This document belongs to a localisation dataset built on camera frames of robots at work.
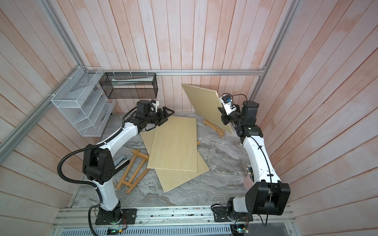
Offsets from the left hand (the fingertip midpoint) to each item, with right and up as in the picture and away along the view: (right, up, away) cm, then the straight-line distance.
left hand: (172, 116), depth 86 cm
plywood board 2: (-1, -36, -5) cm, 36 cm away
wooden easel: (-22, -24, +6) cm, 33 cm away
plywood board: (+1, -19, +8) cm, 21 cm away
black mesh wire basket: (-33, +24, +17) cm, 44 cm away
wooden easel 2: (+33, -10, +17) cm, 38 cm away
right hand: (+27, +5, -10) cm, 29 cm away
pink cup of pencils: (+42, -35, -10) cm, 56 cm away
